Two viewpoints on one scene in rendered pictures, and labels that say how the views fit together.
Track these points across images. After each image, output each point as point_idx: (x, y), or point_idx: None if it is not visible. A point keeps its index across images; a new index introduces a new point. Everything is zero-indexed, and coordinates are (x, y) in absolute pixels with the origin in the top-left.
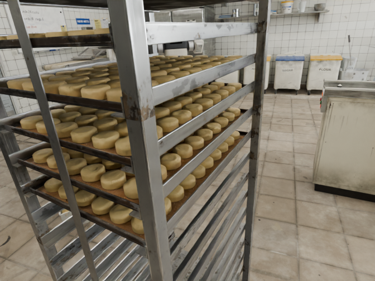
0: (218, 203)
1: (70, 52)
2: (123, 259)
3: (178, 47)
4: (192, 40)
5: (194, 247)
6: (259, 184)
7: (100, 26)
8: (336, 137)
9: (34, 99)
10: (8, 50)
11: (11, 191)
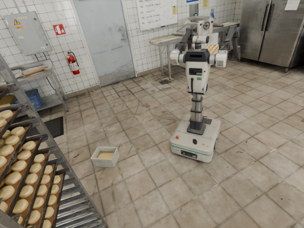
0: (177, 208)
1: (176, 26)
2: (96, 206)
3: (198, 60)
4: (216, 54)
5: None
6: (230, 216)
7: (207, 0)
8: None
9: (145, 60)
10: (134, 29)
11: (99, 124)
